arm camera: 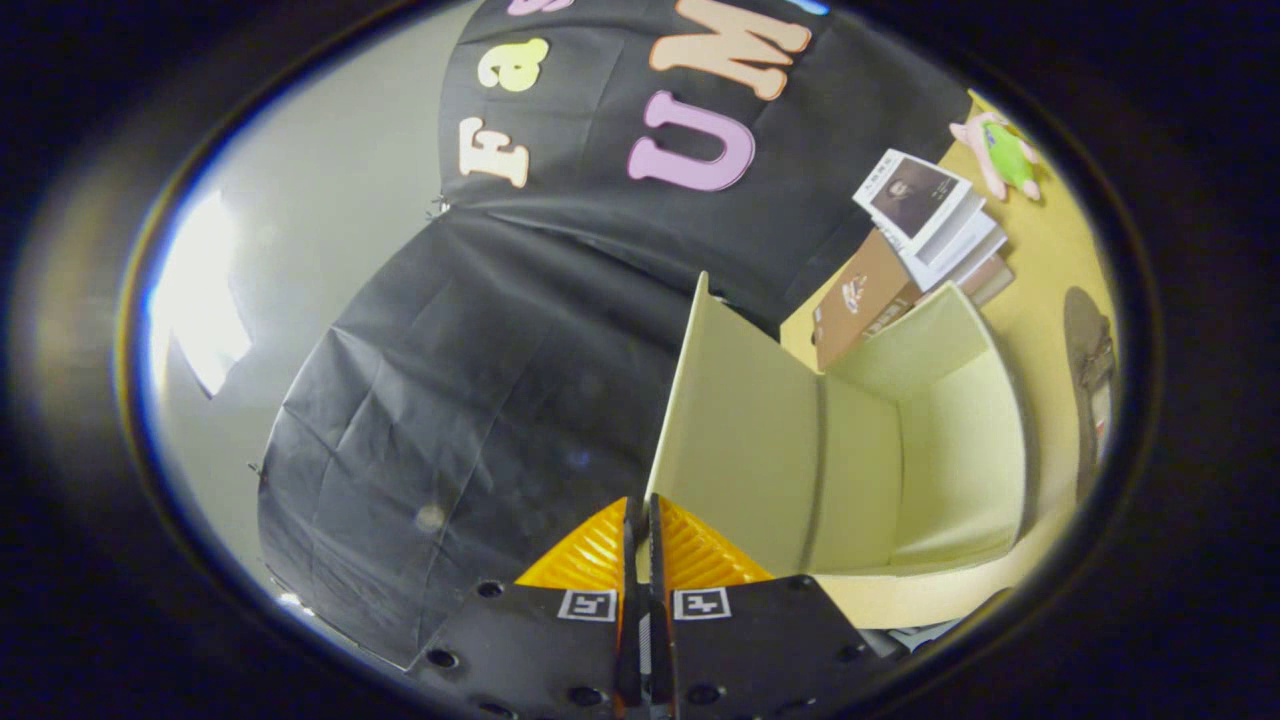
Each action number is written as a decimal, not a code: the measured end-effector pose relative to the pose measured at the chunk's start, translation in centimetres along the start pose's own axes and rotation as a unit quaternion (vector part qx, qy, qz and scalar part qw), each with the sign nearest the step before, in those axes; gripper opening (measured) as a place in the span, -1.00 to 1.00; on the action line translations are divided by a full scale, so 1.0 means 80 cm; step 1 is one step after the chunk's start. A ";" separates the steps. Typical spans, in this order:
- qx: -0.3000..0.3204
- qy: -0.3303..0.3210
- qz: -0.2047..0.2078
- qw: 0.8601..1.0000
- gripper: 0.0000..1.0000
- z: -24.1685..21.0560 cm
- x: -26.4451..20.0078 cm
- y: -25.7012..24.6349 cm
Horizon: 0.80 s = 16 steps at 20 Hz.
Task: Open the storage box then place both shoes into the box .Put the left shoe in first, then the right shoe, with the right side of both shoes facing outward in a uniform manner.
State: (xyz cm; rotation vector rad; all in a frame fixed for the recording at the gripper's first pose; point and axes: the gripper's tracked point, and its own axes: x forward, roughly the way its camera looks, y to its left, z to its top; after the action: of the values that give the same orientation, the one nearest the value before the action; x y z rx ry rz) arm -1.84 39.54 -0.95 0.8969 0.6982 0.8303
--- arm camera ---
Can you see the plain white book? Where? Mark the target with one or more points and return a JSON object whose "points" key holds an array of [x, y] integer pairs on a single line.
{"points": [[965, 245]]}

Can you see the grey fabric storage box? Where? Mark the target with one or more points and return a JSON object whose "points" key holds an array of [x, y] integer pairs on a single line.
{"points": [[760, 450]]}

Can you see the beige spine book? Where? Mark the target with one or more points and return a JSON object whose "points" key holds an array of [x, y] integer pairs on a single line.
{"points": [[990, 280]]}

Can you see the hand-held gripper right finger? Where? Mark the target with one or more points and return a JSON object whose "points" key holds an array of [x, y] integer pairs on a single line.
{"points": [[760, 650]]}

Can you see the green plush toy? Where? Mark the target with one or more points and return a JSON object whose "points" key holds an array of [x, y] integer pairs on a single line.
{"points": [[1010, 155]]}

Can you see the brown fuzzy slipper shoe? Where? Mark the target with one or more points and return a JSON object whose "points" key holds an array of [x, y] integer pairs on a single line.
{"points": [[1090, 380]]}

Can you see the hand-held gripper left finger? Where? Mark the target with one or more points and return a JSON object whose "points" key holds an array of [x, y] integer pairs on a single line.
{"points": [[530, 650]]}

